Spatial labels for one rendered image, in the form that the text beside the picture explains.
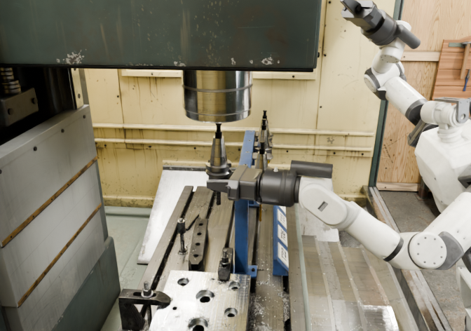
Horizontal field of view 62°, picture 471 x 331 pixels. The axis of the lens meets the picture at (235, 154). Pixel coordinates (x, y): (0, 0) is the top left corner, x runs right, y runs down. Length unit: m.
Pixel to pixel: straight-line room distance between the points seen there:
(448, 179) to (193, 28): 0.79
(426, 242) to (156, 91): 1.46
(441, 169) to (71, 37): 0.97
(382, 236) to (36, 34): 0.82
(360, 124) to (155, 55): 1.39
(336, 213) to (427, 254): 0.21
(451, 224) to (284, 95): 1.14
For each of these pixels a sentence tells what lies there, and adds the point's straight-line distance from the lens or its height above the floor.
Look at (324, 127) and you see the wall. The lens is 1.99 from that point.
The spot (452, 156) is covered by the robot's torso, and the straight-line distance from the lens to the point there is 1.20.
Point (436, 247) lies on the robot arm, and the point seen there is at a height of 1.23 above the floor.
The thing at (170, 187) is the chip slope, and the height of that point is 0.80.
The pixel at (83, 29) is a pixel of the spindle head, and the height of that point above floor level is 1.66.
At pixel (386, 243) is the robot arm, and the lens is 0.94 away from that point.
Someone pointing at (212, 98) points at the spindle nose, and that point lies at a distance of 0.82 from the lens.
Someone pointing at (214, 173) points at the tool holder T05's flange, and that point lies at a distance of 0.94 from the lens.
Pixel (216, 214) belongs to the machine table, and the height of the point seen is 0.90.
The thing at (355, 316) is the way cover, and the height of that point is 0.76.
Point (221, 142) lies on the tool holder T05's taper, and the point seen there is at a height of 1.40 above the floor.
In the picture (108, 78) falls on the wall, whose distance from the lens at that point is 2.07.
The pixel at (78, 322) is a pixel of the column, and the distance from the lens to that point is 1.41.
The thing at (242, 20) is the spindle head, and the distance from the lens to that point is 0.75.
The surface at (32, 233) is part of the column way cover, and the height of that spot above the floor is 1.20.
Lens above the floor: 1.72
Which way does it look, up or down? 22 degrees down
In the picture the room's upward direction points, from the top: straight up
